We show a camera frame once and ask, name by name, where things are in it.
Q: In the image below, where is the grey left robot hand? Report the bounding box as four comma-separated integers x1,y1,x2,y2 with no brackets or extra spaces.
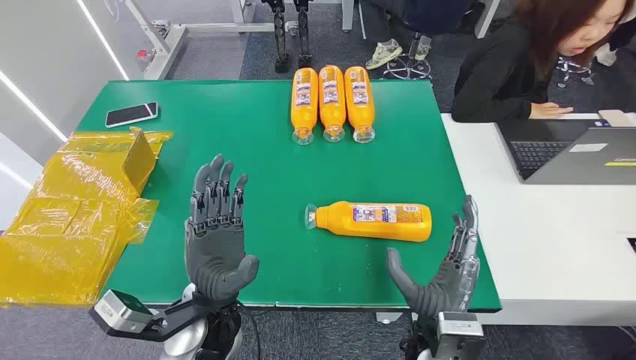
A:
184,154,260,302

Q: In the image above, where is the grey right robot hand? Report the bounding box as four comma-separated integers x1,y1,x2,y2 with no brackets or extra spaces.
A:
386,194,481,319

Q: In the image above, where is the orange detergent bottle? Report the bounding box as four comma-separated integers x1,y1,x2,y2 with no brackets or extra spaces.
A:
343,65,377,145
318,64,347,143
289,67,319,146
304,200,434,244

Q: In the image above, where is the phone with pink case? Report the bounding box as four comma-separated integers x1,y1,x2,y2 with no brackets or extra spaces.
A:
598,109,635,128

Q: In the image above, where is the green table mat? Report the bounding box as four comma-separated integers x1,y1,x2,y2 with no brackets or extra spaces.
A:
76,79,503,314

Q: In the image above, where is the yellow plastic wrapped cardboard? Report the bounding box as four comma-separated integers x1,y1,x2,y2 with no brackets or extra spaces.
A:
0,126,174,307

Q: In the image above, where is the black smartphone with pale case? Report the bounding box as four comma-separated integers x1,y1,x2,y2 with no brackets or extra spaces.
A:
104,101,160,129

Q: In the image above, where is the grey laptop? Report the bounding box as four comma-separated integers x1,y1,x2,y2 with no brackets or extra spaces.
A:
496,118,636,186

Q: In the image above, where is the chrome office chair base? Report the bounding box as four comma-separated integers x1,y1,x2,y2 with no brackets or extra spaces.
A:
382,33,434,82
555,55,595,89

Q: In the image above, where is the black robot leg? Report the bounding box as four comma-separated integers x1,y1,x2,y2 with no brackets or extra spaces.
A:
292,0,314,68
262,0,292,74

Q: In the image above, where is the person with pale sneakers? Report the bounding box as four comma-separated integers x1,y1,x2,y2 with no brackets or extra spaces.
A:
360,0,478,71

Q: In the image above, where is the person with white shoe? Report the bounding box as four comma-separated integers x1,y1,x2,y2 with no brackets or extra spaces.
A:
593,14,636,68

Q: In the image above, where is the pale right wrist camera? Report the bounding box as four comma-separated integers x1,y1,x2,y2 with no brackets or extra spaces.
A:
436,311,485,360

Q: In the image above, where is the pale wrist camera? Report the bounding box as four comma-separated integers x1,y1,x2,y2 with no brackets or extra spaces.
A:
89,289,155,335
436,311,485,360

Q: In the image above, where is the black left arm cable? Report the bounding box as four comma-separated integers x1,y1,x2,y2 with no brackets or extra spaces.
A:
237,300,263,360

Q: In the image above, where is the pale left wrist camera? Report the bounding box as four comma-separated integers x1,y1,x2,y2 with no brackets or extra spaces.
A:
89,289,155,335

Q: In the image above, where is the white metal stand frame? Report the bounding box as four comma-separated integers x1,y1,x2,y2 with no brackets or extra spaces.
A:
121,0,356,82

